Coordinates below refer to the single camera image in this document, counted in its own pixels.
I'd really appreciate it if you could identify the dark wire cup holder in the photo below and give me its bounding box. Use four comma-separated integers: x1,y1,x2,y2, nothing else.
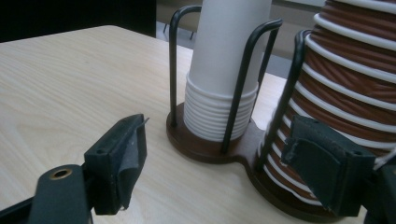
165,4,368,223

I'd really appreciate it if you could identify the stack of white cups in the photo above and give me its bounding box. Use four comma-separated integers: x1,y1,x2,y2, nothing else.
182,0,273,144

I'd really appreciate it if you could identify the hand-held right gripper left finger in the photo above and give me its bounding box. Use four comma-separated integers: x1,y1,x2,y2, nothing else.
83,113,149,216

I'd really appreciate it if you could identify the stack of brown cups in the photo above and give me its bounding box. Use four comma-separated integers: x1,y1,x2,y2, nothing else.
256,0,396,208

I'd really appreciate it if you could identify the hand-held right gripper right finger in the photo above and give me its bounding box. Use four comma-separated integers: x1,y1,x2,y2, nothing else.
280,115,376,217

